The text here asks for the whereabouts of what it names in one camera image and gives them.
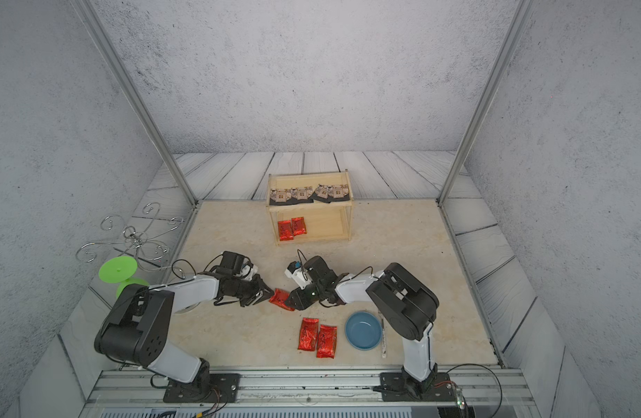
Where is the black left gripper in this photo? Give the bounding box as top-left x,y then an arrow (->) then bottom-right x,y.
232,273 -> 277,308

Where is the red tea bag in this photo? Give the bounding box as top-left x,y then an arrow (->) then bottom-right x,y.
316,325 -> 338,359
278,219 -> 294,241
298,318 -> 320,352
291,217 -> 307,236
269,288 -> 295,312

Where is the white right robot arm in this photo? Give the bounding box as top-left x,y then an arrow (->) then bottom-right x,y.
285,256 -> 440,388

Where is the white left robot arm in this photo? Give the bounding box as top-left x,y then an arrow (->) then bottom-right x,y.
94,273 -> 274,384

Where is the light wooden two-tier shelf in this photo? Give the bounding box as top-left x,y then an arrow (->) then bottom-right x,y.
266,171 -> 353,245

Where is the blue round plate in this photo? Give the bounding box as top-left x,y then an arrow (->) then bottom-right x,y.
345,311 -> 383,351

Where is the green plastic goblet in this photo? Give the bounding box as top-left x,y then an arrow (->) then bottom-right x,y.
99,256 -> 149,298

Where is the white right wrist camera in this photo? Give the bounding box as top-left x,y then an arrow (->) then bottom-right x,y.
285,261 -> 311,289

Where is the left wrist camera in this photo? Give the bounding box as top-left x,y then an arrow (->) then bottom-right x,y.
217,251 -> 258,280

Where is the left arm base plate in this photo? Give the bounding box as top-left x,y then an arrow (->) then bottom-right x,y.
163,373 -> 241,404

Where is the silver wire cup rack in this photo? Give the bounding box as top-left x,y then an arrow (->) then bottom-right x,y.
75,202 -> 195,285

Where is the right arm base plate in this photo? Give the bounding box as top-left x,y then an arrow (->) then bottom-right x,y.
373,370 -> 456,402

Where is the left aluminium corner post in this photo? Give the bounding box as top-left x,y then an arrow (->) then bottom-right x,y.
72,0 -> 198,208

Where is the aluminium corner post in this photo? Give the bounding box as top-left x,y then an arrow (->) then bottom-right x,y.
437,0 -> 534,208
72,0 -> 198,208

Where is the right aluminium corner post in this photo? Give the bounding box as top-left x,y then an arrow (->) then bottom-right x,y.
437,0 -> 534,208

